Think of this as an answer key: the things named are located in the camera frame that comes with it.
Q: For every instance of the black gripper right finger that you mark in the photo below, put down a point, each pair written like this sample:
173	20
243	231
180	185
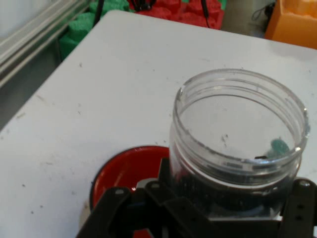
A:
301	210

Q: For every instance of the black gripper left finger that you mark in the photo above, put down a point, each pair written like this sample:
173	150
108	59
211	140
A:
153	213

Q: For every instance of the clear jar with black seeds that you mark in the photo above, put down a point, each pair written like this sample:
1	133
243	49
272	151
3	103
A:
223	188

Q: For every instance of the red bowl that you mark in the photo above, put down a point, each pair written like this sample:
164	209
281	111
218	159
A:
123	168

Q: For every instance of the large orange foam block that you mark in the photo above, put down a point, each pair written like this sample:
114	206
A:
292	24

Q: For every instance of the aluminium rail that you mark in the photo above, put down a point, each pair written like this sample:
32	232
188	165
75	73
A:
29	32

